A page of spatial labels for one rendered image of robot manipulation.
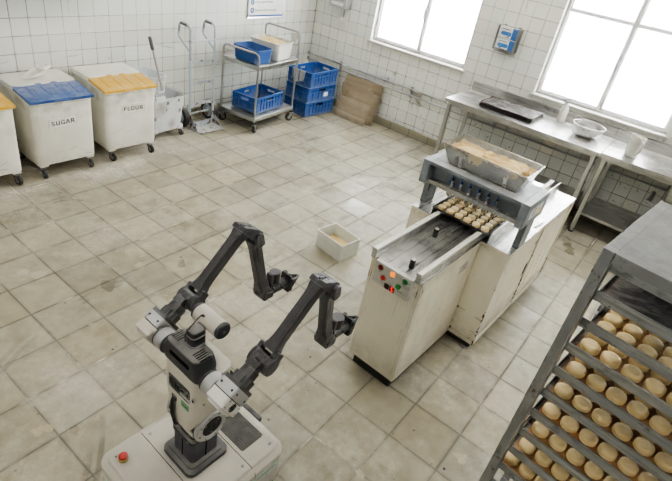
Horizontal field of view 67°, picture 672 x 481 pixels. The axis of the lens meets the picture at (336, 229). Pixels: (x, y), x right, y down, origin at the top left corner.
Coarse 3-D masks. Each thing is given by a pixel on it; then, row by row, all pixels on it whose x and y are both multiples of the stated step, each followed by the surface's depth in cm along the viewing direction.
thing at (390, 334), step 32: (448, 224) 323; (384, 256) 279; (416, 256) 285; (384, 288) 282; (416, 288) 267; (448, 288) 303; (384, 320) 290; (416, 320) 283; (448, 320) 339; (352, 352) 318; (384, 352) 298; (416, 352) 314; (384, 384) 312
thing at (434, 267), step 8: (544, 184) 390; (552, 184) 398; (480, 232) 308; (464, 240) 297; (472, 240) 299; (456, 248) 287; (464, 248) 294; (448, 256) 279; (456, 256) 289; (432, 264) 269; (440, 264) 274; (424, 272) 262; (432, 272) 269; (416, 280) 262; (424, 280) 265
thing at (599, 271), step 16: (608, 256) 120; (592, 272) 123; (592, 288) 124; (576, 304) 128; (576, 320) 130; (560, 336) 134; (560, 352) 135; (544, 368) 140; (544, 384) 143; (528, 400) 147; (512, 432) 154; (496, 448) 160; (496, 464) 162; (480, 480) 169
